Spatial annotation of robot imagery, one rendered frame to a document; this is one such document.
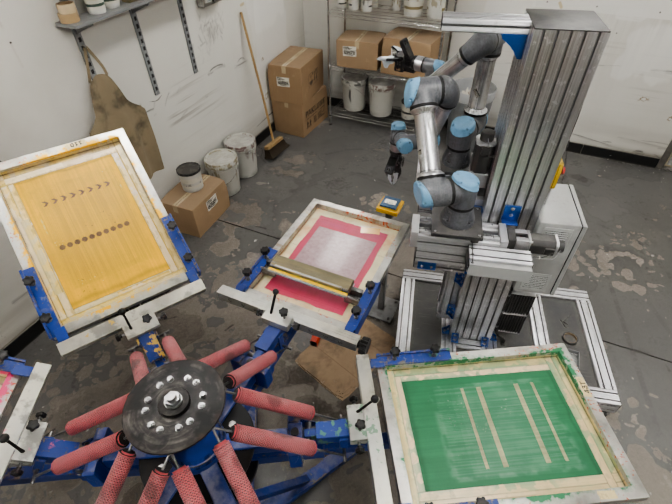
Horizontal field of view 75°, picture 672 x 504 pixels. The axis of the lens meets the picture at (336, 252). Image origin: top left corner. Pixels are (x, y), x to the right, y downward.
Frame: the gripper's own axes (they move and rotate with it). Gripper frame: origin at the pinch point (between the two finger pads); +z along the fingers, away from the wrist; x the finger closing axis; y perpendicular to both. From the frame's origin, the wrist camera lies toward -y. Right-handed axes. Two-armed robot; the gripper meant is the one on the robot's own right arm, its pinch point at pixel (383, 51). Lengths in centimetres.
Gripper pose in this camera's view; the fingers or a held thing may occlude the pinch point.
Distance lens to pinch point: 259.8
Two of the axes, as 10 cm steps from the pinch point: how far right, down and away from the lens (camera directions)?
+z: -8.0, -4.0, 4.4
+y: 1.0, 6.4, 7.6
